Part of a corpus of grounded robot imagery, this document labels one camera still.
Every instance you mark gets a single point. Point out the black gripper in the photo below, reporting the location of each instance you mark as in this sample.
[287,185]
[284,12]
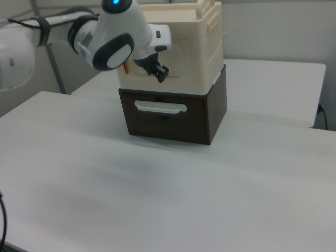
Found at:
[147,61]

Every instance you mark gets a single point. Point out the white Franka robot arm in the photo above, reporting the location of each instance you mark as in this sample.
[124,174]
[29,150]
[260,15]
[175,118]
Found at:
[113,47]

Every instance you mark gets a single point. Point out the cream plastic cabinet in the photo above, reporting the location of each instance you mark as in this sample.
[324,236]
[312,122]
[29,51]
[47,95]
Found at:
[210,52]

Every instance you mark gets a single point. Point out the dark brown drawer box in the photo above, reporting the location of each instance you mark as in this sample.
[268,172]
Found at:
[212,115]

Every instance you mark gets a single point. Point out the grey metal partition post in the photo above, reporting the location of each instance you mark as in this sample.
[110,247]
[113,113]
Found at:
[56,71]

